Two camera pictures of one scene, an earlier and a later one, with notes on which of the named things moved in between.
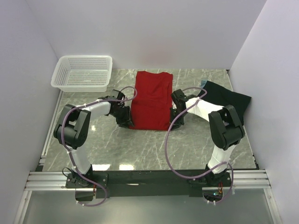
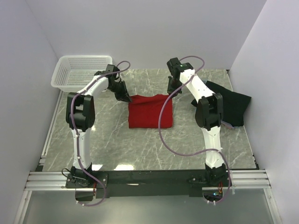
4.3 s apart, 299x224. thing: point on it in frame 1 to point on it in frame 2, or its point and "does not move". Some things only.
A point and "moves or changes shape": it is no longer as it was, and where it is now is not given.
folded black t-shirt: x=224 y=97 does not move
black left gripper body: x=124 y=119 to x=119 y=90
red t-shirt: x=152 y=105 moves or changes shape
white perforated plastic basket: x=82 y=73 does not move
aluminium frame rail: x=57 y=180 does not move
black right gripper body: x=175 y=119 to x=173 y=82
